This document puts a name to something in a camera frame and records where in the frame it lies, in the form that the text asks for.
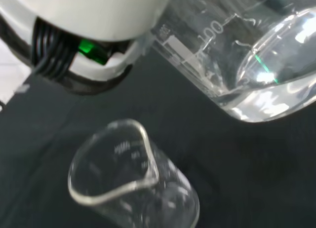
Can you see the grey tape strip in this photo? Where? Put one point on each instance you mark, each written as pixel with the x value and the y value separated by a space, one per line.
pixel 22 88

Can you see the clear empty glass beaker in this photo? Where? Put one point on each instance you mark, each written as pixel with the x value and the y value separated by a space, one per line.
pixel 138 188

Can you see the black bench cloth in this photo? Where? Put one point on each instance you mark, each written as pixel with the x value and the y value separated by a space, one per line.
pixel 222 163

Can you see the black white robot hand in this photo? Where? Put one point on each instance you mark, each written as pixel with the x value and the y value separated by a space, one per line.
pixel 93 13

